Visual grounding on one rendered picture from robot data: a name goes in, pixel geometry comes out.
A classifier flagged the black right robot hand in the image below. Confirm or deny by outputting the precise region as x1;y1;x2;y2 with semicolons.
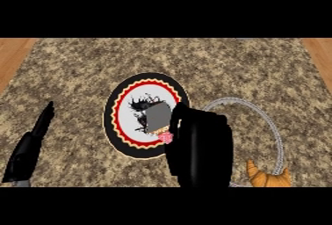
164;101;235;188

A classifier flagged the orange croissant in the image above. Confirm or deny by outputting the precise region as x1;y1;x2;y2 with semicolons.
245;159;292;188

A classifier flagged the grey cupcake with pink frosting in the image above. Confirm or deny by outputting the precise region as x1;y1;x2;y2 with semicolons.
143;101;176;145

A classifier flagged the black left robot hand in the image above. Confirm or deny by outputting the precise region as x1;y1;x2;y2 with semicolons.
0;100;56;185

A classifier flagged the round black red placemat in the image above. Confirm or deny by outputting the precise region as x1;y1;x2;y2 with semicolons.
102;72;192;160

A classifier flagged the clear plate with grey rim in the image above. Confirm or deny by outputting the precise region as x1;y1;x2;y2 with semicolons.
201;96;288;188

